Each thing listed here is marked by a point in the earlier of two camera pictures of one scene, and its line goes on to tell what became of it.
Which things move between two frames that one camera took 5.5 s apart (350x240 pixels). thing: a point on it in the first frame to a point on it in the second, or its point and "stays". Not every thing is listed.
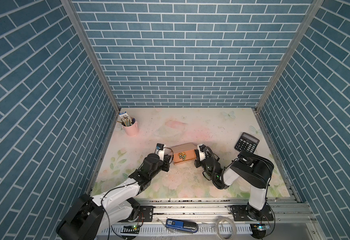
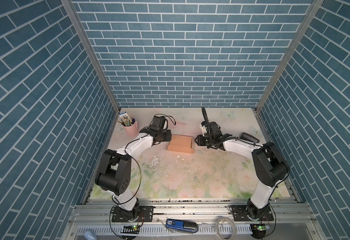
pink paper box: x=183 y=152 to x=180 y=143
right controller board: x=258 y=230 stays
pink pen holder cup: x=132 y=130 stays
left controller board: x=134 y=229 stays
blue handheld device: x=186 y=226 stays
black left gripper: x=166 y=163 to x=168 y=135
